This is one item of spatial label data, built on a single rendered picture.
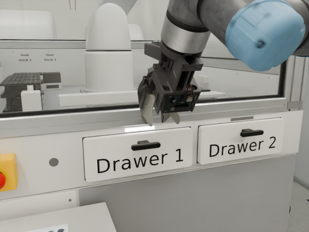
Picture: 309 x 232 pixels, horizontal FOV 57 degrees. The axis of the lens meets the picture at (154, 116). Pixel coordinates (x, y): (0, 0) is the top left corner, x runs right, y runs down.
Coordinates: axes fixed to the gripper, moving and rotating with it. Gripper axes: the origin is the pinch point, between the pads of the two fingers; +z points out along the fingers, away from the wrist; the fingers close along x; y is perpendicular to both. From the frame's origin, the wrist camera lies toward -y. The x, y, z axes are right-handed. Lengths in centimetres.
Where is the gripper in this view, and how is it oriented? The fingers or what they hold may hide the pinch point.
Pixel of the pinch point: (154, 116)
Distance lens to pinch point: 61.8
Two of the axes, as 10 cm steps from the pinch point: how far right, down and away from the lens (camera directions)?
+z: -2.0, 6.7, 7.2
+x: 9.4, -0.8, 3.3
